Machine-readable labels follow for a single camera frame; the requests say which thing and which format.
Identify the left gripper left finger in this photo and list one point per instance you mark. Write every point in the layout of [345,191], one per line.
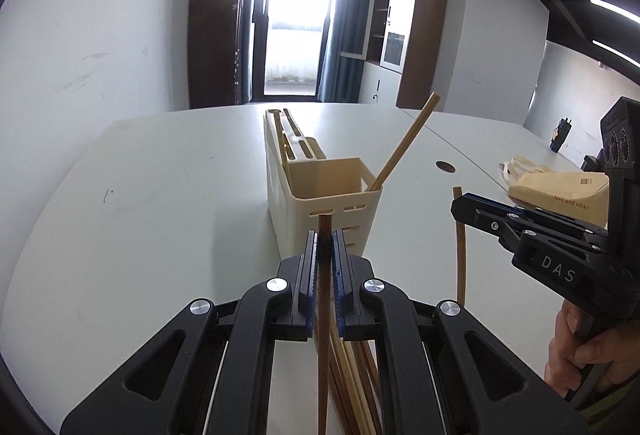
[208,370]

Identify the table cable grommet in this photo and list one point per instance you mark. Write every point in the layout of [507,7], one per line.
[446,166]

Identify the dark brown wardrobe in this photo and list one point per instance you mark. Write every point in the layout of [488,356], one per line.
[213,53]

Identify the dark blue curtain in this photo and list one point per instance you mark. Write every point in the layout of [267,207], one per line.
[350,15]

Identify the person right hand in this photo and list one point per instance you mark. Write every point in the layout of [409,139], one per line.
[616,348]

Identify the cream plastic utensil holder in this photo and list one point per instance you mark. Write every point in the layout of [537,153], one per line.
[319,186]

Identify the dark brown wooden chopstick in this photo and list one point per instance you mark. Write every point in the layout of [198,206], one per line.
[337,379]
[323,316]
[370,383]

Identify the glass balcony door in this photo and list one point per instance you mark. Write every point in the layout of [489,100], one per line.
[288,46]

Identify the beige paper bag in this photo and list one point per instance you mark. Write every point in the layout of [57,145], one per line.
[577,194]

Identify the black object on far table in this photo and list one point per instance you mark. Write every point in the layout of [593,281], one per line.
[560,134]

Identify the ceiling strip light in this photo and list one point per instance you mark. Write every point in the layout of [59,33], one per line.
[620,11]

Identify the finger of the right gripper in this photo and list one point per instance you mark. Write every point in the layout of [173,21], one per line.
[580,246]
[493,216]

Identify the white and brown cabinet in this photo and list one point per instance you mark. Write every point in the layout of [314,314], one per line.
[399,52]

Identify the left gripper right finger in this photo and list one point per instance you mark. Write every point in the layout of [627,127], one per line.
[441,371]

